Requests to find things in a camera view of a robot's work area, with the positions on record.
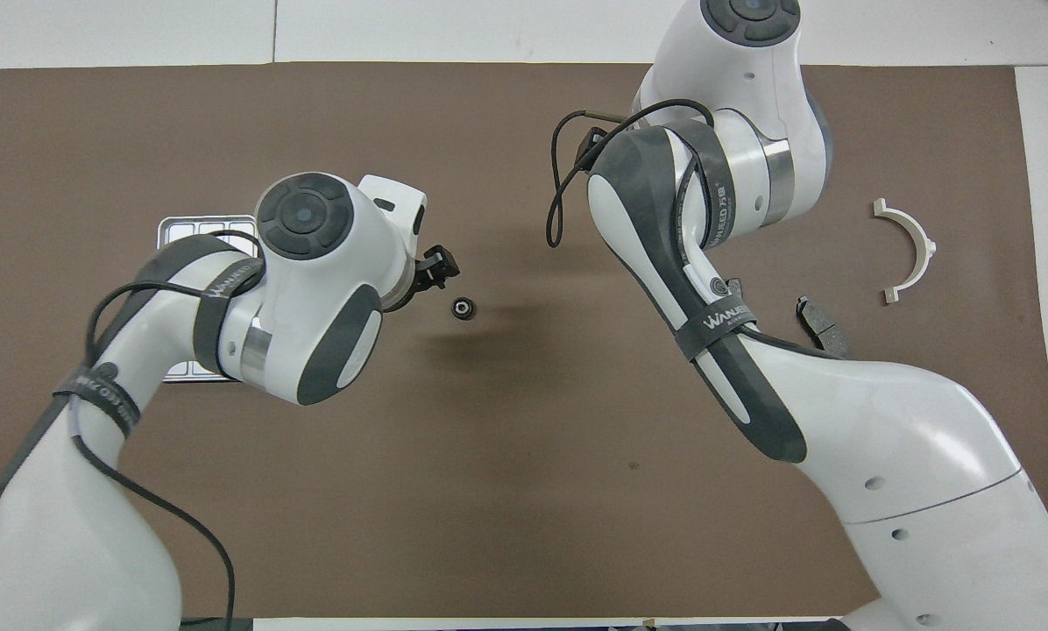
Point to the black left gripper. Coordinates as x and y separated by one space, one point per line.
412 280

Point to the large black bearing gear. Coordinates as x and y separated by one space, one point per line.
463 308

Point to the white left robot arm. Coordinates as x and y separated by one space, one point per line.
314 280

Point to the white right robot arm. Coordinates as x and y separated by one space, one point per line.
883 421

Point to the silver metal tray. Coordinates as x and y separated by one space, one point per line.
200 230

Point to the brown table mat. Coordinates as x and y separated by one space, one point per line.
524 482

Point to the short grey brake pad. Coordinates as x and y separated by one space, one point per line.
734 286

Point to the long grey brake pad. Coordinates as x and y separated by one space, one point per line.
817 322

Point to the white semicircular clamp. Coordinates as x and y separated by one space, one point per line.
914 221

